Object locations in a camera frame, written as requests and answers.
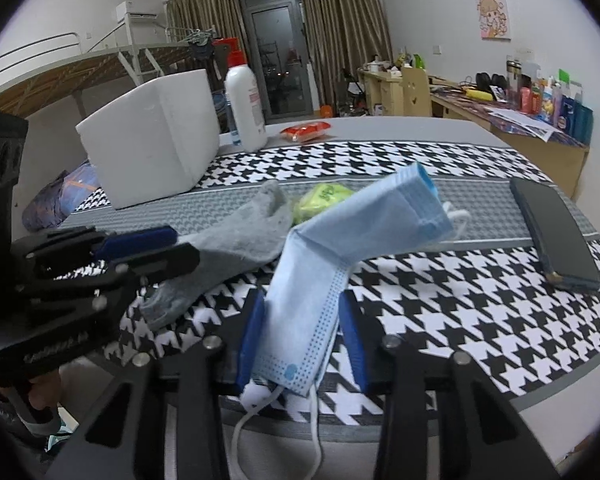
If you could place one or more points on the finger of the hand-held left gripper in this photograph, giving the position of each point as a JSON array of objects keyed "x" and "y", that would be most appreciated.
[
  {"x": 135, "y": 242},
  {"x": 165, "y": 262}
]

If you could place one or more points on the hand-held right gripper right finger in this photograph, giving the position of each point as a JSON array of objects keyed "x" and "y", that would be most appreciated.
[{"x": 352, "y": 345}]

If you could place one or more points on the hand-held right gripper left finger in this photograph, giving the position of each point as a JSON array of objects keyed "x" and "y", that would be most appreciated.
[{"x": 250, "y": 335}]

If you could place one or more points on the grey sock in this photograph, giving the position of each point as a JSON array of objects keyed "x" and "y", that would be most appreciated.
[{"x": 230, "y": 240}]

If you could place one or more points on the blue face mask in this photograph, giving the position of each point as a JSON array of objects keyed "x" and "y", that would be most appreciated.
[{"x": 305, "y": 285}]

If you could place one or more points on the white foam box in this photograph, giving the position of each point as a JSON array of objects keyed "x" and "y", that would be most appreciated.
[{"x": 150, "y": 140}]

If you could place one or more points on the yellow-green plastic packet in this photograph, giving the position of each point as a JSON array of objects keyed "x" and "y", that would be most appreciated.
[{"x": 325, "y": 200}]

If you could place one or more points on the person's left hand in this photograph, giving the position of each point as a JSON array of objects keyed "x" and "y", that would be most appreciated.
[{"x": 44, "y": 389}]

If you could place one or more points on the houndstooth tablecloth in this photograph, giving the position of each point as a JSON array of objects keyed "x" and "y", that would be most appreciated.
[{"x": 430, "y": 310}]

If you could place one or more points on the blue plaid quilt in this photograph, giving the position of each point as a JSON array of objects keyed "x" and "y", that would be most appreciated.
[{"x": 60, "y": 200}]

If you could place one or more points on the white pump lotion bottle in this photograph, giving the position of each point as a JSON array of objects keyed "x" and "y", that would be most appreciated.
[{"x": 245, "y": 105}]

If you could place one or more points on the metal bunk bed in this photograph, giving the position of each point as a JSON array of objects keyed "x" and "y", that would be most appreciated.
[{"x": 55, "y": 75}]

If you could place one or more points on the red snack packet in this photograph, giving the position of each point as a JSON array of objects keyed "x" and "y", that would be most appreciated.
[{"x": 305, "y": 131}]

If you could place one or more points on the hanging dark clothes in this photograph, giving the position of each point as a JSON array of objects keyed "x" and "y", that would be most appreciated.
[{"x": 207, "y": 45}]

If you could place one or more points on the orange bucket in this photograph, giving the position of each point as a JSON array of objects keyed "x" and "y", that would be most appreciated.
[{"x": 326, "y": 111}]

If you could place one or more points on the black smartphone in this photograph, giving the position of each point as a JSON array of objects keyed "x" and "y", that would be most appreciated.
[{"x": 555, "y": 235}]

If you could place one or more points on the white air conditioner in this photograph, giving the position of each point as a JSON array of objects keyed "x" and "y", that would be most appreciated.
[{"x": 136, "y": 11}]

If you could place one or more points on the glass balcony door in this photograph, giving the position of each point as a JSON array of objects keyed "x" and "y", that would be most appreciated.
[{"x": 275, "y": 45}]

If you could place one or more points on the brown curtain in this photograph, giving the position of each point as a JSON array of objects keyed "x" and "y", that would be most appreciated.
[
  {"x": 345, "y": 35},
  {"x": 200, "y": 5}
]

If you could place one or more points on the plain wooden desk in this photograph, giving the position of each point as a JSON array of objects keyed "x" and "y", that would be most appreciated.
[{"x": 380, "y": 92}]

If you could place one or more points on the black folding chair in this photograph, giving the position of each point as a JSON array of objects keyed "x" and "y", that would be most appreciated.
[{"x": 351, "y": 87}]

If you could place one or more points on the wooden chair with smiley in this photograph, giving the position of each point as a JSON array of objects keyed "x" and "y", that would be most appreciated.
[{"x": 415, "y": 92}]

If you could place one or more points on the wooden desk with patterned mat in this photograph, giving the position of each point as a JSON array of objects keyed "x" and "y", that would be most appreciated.
[{"x": 555, "y": 160}]

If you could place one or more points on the printed paper sheets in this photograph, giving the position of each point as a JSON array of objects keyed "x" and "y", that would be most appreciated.
[{"x": 522, "y": 122}]

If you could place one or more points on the yellow case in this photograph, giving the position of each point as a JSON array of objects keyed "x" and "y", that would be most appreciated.
[{"x": 477, "y": 94}]

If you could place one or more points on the desk clutter pile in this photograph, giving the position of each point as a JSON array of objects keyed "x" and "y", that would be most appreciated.
[{"x": 385, "y": 66}]

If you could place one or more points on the green bottle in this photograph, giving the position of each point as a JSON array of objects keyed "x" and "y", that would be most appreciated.
[{"x": 418, "y": 61}]

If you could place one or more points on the black bag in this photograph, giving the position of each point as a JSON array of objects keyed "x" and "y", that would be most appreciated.
[{"x": 490, "y": 81}]

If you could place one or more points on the group of toiletry bottles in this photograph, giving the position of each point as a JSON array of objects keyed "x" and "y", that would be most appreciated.
[{"x": 555, "y": 105}]

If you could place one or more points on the white socket under poster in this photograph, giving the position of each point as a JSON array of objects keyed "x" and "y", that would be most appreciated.
[{"x": 523, "y": 54}]

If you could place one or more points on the cartoon wall poster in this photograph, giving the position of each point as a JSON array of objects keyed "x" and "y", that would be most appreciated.
[{"x": 494, "y": 16}]

